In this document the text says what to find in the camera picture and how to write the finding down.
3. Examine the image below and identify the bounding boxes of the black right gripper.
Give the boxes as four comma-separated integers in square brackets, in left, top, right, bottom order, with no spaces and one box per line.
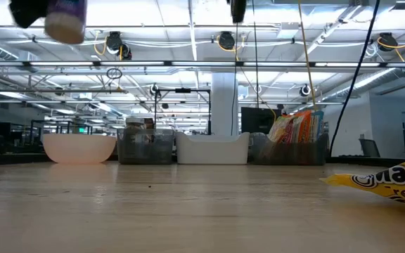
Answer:
[229,0,248,25]

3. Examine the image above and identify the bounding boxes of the garlic powder spice jar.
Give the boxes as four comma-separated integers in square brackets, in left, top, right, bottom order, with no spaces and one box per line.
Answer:
[43,0,89,46]

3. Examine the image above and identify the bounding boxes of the lime chili shrimp ramen packet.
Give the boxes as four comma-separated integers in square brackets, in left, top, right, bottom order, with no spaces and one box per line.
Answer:
[267,114,300,144]

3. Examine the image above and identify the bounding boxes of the orange ramen packet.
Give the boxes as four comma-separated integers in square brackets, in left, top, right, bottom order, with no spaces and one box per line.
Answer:
[292,109,312,143]

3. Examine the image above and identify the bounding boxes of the blue white food box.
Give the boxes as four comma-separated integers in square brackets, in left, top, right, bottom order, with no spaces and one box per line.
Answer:
[309,110,326,142]

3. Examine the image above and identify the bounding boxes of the white cap spice bottle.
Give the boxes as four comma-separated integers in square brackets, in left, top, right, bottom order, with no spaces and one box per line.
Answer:
[124,117,146,134]

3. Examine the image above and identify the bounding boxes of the yellow ramen packet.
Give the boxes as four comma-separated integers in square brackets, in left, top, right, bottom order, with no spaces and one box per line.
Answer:
[320,147,405,212]

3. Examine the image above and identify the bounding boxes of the long ceiling light strip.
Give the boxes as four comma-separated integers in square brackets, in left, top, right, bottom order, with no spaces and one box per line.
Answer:
[0,60,405,68]

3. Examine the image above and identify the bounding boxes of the black monitor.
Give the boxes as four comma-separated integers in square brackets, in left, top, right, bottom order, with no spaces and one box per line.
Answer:
[240,106,283,135]

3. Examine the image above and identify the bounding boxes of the white plastic bin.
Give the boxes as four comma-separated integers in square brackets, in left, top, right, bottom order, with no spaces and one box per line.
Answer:
[174,131,251,165]

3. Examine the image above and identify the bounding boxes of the pale pink bowl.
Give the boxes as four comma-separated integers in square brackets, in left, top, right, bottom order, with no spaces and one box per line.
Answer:
[41,133,117,165]

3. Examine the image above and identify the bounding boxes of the grey translucent bin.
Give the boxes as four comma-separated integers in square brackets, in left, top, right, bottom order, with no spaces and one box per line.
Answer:
[248,131,330,167]
[116,127,176,165]

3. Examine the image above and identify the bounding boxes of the yellow hanging cable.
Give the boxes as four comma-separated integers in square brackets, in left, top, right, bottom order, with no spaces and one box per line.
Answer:
[296,0,319,112]

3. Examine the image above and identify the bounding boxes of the black metal stand frame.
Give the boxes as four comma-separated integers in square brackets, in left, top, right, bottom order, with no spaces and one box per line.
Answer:
[153,87,212,136]

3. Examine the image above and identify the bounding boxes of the black metal rack frame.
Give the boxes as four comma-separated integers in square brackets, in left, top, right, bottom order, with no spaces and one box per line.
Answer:
[30,120,94,136]

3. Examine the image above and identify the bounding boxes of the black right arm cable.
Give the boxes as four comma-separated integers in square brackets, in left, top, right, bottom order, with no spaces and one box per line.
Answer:
[328,0,382,156]

